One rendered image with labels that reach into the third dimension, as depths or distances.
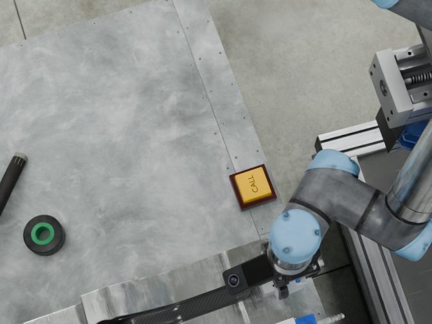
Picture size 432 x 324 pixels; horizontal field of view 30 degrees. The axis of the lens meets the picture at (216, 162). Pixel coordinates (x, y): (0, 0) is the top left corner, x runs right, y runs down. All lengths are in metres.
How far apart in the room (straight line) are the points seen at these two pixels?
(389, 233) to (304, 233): 0.13
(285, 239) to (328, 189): 0.11
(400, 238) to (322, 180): 0.15
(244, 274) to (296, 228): 0.22
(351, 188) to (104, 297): 0.54
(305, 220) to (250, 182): 0.47
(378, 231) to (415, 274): 1.07
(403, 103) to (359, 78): 1.12
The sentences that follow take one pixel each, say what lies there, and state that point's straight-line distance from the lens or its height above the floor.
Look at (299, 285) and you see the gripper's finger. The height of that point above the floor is 0.96.
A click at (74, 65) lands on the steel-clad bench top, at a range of 1.84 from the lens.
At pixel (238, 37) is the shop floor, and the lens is 2.74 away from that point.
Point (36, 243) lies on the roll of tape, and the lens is 1.69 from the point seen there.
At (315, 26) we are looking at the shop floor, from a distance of 2.77.
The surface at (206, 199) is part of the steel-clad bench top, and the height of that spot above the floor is 0.80.
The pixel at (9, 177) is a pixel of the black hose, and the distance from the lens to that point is 1.73.
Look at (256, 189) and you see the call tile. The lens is 1.67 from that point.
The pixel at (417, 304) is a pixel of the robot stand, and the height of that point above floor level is 0.21.
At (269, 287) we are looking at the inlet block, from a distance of 1.55.
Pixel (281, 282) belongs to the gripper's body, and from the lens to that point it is 1.42.
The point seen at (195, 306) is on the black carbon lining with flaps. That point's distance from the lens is 1.58.
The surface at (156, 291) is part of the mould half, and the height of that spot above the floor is 0.90.
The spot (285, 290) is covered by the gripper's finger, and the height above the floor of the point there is 1.02.
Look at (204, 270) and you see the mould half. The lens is 1.58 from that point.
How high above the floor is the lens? 2.44
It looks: 72 degrees down
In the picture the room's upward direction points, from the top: 2 degrees counter-clockwise
